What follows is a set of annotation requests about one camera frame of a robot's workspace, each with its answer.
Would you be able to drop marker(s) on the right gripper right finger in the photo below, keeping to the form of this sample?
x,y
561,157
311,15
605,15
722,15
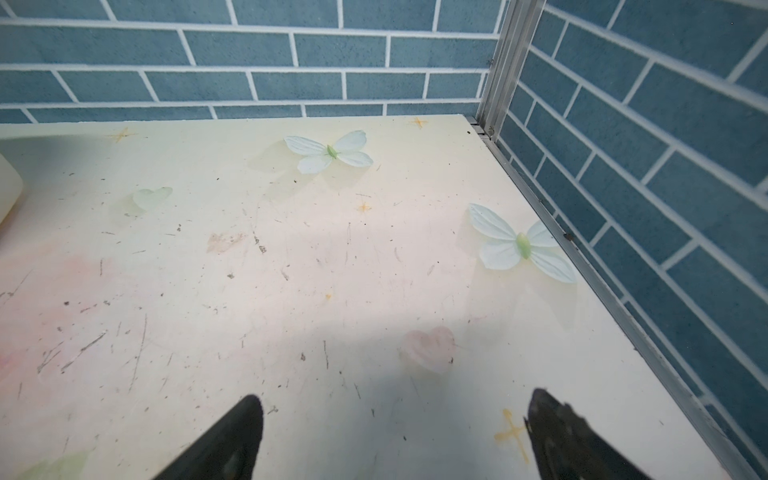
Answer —
x,y
566,447

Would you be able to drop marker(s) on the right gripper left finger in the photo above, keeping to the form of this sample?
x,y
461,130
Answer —
x,y
227,450

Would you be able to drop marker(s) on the white rectangular bowl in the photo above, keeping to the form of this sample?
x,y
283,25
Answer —
x,y
11,189

